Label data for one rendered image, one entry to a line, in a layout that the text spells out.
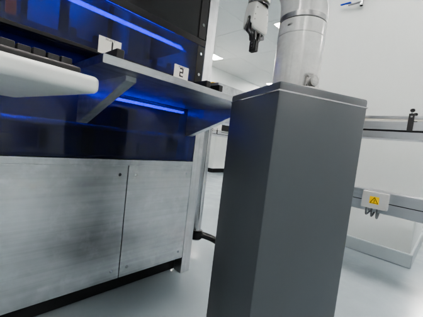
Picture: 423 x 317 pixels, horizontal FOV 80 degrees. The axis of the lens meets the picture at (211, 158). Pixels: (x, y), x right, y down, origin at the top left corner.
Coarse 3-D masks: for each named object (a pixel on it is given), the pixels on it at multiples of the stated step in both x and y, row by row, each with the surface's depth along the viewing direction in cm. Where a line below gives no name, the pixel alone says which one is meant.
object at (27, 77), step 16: (0, 64) 33; (16, 64) 35; (32, 64) 36; (48, 64) 38; (0, 80) 40; (16, 80) 38; (32, 80) 37; (48, 80) 38; (64, 80) 39; (80, 80) 41; (96, 80) 44; (16, 96) 66; (32, 96) 61
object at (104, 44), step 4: (100, 36) 91; (104, 36) 92; (100, 40) 91; (104, 40) 93; (108, 40) 93; (112, 40) 94; (100, 44) 92; (104, 44) 93; (108, 44) 94; (116, 44) 96; (120, 44) 97; (100, 48) 92; (104, 48) 93; (108, 48) 94; (120, 48) 97; (100, 52) 92; (104, 52) 93
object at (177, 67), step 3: (174, 66) 116; (177, 66) 117; (180, 66) 118; (174, 69) 116; (177, 69) 117; (180, 69) 118; (186, 69) 121; (174, 72) 116; (177, 72) 117; (183, 72) 120; (186, 72) 121; (174, 75) 116; (177, 75) 117; (183, 75) 120; (186, 75) 121; (180, 78) 119; (183, 78) 120; (186, 78) 121
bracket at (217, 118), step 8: (192, 112) 122; (200, 112) 118; (208, 112) 115; (216, 112) 111; (224, 112) 108; (192, 120) 122; (200, 120) 118; (208, 120) 114; (216, 120) 111; (224, 120) 108; (192, 128) 122; (200, 128) 118; (208, 128) 117
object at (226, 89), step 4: (212, 84) 86; (216, 84) 85; (220, 84) 85; (224, 84) 87; (224, 88) 87; (228, 88) 88; (232, 88) 90; (224, 92) 87; (228, 92) 89; (232, 92) 90; (236, 92) 92; (240, 92) 93
